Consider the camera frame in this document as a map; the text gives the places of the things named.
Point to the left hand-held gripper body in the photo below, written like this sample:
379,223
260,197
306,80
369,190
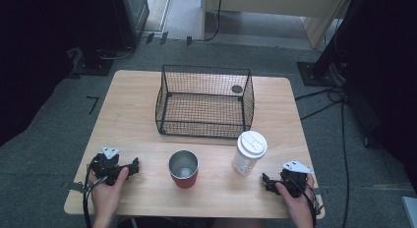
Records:
105,165

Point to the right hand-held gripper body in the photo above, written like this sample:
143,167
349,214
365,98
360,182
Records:
295,182

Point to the red cup with steel inside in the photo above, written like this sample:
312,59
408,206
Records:
185,182

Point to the person's right hand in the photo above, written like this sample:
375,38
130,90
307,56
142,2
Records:
301,208

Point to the person's left hand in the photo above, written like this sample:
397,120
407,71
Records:
105,198

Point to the grey tape strip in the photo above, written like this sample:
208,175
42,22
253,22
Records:
77,187
318,190

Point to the person's legs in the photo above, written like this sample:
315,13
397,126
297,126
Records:
236,223

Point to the black angled floor tape mark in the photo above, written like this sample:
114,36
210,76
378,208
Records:
93,103

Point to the round black sticker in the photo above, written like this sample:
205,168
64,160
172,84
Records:
236,89

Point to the pale flat box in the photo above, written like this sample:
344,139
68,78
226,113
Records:
411,211

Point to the short black floor tape strip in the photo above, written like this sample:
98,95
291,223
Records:
189,40
149,38
164,38

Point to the dark curtain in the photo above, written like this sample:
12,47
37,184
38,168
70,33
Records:
32,57
383,74

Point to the black cabinet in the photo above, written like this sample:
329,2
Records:
131,15

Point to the light wooden cabinet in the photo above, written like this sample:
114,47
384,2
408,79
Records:
278,2

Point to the black stand base plate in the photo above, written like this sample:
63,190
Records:
91,67
311,75

